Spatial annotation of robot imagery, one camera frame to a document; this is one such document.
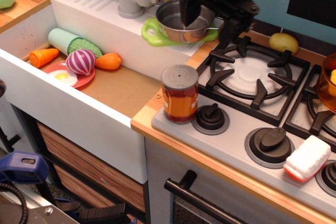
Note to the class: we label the orange soup can grey lid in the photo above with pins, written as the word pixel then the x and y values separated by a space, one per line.
pixel 180 93

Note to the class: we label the stainless steel pot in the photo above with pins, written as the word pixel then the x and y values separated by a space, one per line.
pixel 168 14

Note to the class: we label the green plastic tray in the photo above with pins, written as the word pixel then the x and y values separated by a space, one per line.
pixel 157 35

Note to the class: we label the yellow toy potato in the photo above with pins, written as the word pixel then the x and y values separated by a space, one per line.
pixel 282 42

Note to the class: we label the black burner grate left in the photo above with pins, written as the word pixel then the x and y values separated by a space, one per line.
pixel 252 79

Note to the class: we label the black burner grate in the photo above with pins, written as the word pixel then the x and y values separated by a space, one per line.
pixel 306 116
pixel 252 79

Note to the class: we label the black stove knob left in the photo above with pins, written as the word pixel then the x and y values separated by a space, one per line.
pixel 211 120

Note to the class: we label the black stove knob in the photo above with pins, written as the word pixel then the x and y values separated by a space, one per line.
pixel 325 178
pixel 269 147
pixel 211 120

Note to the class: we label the orange toy carrot right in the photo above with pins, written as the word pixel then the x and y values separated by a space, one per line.
pixel 110 61

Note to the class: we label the orange toy carrot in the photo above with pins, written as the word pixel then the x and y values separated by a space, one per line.
pixel 110 61
pixel 39 58

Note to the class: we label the grey stove top panel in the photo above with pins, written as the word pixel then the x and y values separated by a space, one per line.
pixel 228 147

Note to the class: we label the orange transparent bowl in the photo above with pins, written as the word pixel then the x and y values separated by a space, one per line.
pixel 325 86

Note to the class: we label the purple striped toy onion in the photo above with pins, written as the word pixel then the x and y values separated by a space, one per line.
pixel 81 61

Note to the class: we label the green toy lettuce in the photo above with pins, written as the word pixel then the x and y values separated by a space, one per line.
pixel 80 43

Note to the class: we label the black stove knob middle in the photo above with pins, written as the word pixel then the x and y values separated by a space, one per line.
pixel 269 147

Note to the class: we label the white toy sink basin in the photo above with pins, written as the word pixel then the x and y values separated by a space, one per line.
pixel 98 116

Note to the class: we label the mint green cup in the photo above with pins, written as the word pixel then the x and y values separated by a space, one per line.
pixel 61 39

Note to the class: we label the black burner grate right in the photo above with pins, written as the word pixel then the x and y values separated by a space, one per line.
pixel 306 116

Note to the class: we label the toy fried egg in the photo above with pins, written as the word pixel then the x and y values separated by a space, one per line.
pixel 65 77

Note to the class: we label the white and red toy food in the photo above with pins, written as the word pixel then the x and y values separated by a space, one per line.
pixel 307 159

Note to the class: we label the orange toy carrot left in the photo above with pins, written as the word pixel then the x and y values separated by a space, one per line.
pixel 39 58

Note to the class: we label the black stove knob right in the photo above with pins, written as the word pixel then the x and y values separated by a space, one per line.
pixel 325 178

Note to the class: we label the blue clamp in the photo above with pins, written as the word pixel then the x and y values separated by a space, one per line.
pixel 24 168

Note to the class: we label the black oven door handle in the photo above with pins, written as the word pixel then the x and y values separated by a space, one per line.
pixel 182 190

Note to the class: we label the black ribbed clamp handle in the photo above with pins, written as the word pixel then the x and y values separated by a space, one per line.
pixel 111 214

